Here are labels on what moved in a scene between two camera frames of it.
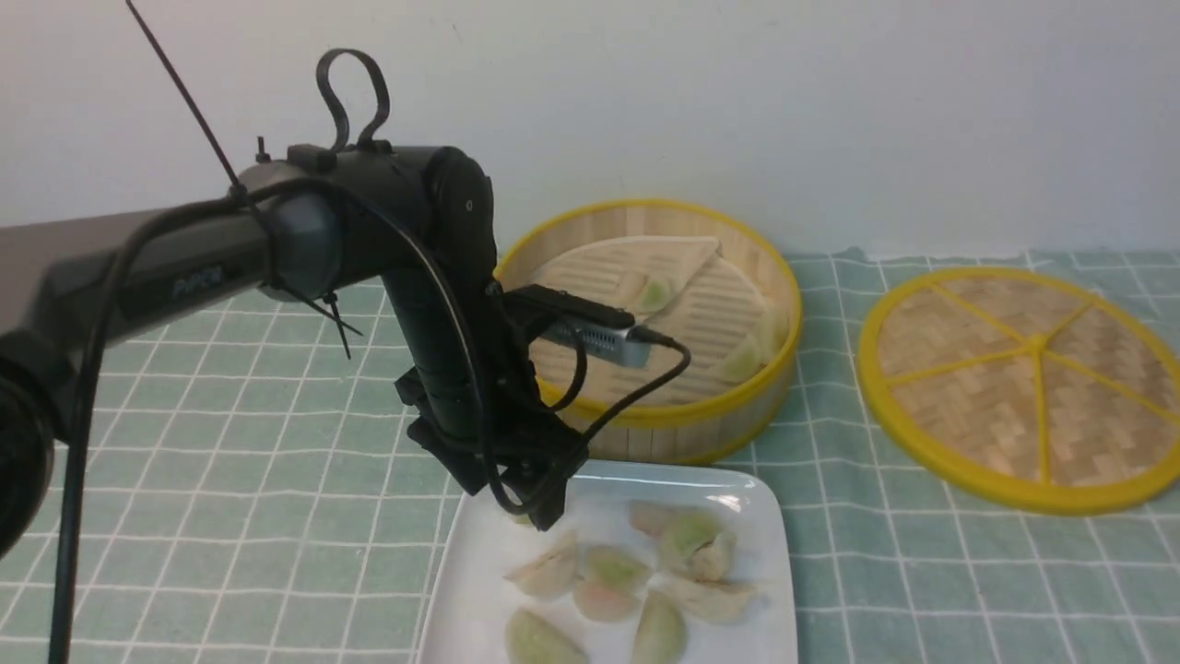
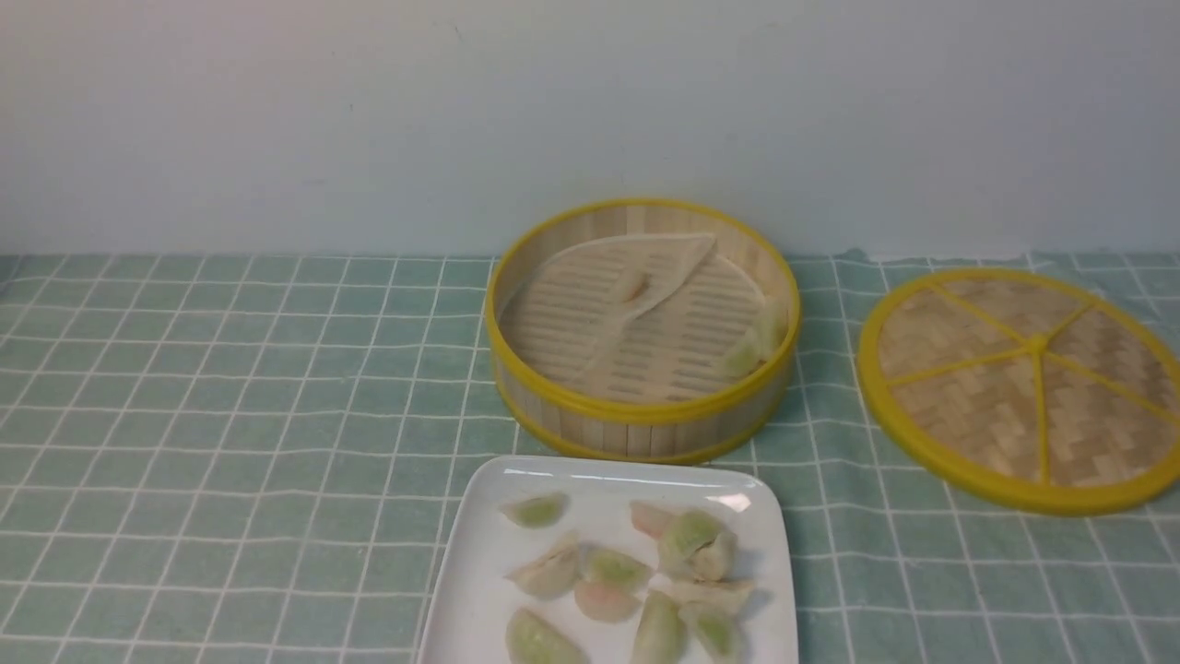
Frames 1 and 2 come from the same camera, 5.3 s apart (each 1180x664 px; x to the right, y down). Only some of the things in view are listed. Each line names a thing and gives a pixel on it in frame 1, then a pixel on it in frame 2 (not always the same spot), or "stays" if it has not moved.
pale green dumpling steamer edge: [772, 328] stays
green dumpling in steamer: [743, 362] stays
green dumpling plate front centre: [661, 635] stays
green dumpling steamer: [655, 294] to [718, 625]
